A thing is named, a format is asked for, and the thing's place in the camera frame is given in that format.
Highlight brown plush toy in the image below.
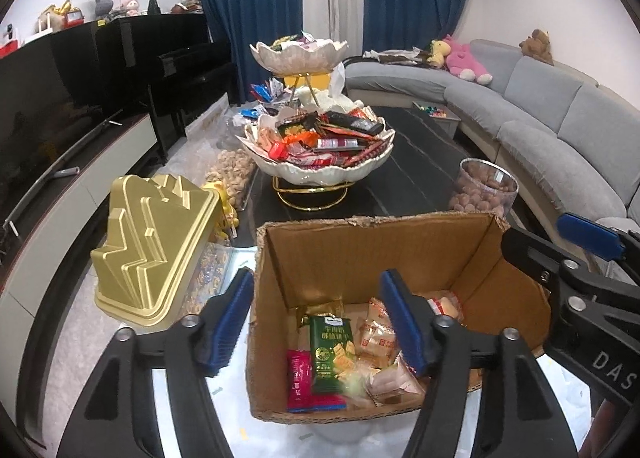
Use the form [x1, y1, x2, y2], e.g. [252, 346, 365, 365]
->
[519, 29, 555, 65]

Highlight clear container of nuts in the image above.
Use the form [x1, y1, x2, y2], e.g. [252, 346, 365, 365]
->
[205, 148, 258, 211]

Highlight yellow plush toy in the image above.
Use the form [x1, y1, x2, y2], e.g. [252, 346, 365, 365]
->
[427, 39, 448, 68]

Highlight black coffee table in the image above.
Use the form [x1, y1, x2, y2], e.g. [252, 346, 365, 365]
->
[227, 105, 506, 249]

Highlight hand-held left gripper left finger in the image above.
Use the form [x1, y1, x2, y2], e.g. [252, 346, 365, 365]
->
[55, 268, 256, 458]

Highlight magenta snack packet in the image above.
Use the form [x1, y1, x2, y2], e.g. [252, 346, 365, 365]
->
[286, 349, 348, 414]

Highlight pink plush toy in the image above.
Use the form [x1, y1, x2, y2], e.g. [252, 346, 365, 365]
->
[444, 35, 493, 85]

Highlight clear pink snack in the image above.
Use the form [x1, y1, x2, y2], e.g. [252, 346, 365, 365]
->
[365, 357, 426, 406]

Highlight gold foil snack packet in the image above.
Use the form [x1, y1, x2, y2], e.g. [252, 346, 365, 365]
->
[295, 300, 345, 331]

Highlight heap of crumpled bags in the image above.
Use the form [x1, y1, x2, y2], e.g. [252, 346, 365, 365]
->
[362, 45, 433, 64]

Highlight pile of assorted snacks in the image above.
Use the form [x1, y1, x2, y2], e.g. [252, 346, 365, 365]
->
[255, 108, 386, 169]
[270, 30, 321, 51]

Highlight gold lidded candy container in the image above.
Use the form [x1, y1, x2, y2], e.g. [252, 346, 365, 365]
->
[91, 174, 236, 329]

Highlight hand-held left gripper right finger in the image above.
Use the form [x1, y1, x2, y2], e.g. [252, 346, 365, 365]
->
[379, 269, 566, 458]

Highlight black television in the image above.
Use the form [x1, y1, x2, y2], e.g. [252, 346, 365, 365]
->
[0, 28, 126, 239]

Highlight brown cardboard box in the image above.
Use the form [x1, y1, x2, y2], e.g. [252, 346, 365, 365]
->
[246, 212, 553, 423]

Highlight glass jar of nuts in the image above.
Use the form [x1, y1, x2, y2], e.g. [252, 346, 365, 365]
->
[448, 158, 518, 215]

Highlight large shell-shaped bowl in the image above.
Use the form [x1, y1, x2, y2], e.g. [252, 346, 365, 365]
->
[236, 105, 396, 211]

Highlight green snack packet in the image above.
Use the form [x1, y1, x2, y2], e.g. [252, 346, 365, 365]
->
[307, 314, 358, 395]

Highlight scattered loose snack packets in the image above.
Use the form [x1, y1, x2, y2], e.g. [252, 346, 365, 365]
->
[240, 78, 286, 119]

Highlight clear cake slice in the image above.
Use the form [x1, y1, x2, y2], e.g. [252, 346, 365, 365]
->
[425, 290, 463, 324]

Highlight yellow plastic object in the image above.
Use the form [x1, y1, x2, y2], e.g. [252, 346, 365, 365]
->
[200, 180, 241, 241]

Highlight black upright piano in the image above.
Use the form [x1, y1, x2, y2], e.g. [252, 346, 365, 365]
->
[97, 13, 238, 164]

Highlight grey sectional sofa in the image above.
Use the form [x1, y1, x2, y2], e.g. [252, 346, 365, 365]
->
[345, 39, 640, 284]

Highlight yellow tissue box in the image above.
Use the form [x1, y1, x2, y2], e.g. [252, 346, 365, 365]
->
[282, 63, 351, 114]

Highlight grey television cabinet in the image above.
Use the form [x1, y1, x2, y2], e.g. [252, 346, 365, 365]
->
[0, 110, 188, 389]

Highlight person's right hand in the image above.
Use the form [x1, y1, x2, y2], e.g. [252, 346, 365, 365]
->
[590, 398, 640, 458]

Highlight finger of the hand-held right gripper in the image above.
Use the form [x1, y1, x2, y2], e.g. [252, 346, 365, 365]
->
[500, 225, 598, 300]
[556, 212, 640, 285]

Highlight light blue confetti tablecloth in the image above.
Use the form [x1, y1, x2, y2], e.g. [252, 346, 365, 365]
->
[150, 243, 598, 458]

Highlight grey storage bin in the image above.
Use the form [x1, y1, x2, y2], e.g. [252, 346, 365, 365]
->
[412, 101, 461, 139]

